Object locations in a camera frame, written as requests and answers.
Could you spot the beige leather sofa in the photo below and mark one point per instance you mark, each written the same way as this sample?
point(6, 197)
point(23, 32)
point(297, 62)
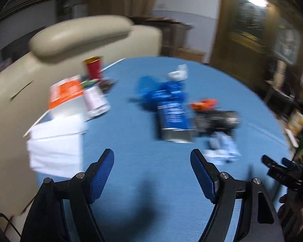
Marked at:
point(12, 105)

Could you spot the cardboard box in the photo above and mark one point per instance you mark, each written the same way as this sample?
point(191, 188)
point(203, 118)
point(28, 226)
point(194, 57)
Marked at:
point(190, 54)

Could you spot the yellow printed box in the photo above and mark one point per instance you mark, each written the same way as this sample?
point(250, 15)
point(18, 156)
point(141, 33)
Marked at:
point(296, 122)

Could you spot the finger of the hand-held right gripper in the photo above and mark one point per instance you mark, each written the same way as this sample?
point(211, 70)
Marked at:
point(289, 162)
point(282, 174)

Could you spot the dark wall panel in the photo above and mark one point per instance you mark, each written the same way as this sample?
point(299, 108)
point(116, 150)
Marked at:
point(20, 45)

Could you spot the orange and white carton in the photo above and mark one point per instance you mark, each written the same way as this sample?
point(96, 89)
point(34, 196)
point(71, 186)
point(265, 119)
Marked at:
point(65, 92)

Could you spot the red paper cup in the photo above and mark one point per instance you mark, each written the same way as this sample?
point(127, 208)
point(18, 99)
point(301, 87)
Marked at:
point(93, 68)

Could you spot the orange wrapper with red ribbon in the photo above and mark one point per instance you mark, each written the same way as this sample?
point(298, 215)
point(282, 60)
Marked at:
point(204, 105)

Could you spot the wooden double door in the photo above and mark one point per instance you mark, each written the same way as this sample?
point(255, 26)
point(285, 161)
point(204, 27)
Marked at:
point(255, 25)

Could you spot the green snack packets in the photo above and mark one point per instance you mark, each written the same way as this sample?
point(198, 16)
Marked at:
point(89, 82)

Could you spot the pale blue and white packet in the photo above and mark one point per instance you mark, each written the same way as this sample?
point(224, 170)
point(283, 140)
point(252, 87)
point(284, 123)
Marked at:
point(222, 148)

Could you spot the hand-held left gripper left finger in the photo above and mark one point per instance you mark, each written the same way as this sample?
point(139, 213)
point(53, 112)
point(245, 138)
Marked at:
point(103, 172)

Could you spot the blue drink carton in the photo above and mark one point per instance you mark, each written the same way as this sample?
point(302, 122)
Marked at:
point(174, 111)

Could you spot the thin white stick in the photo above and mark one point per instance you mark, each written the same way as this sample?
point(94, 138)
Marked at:
point(113, 64)

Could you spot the white paper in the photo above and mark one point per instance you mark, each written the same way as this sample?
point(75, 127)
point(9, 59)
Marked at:
point(178, 74)

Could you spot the blue wrapper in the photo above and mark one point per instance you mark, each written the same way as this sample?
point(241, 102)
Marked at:
point(147, 90)

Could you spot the white can with red label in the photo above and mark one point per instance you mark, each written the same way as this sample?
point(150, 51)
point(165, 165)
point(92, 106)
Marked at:
point(96, 100)

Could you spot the black metal chair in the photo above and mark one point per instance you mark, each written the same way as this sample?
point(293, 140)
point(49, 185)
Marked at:
point(280, 90)

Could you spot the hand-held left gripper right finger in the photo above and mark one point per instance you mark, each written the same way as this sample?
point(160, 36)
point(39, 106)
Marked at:
point(204, 179)

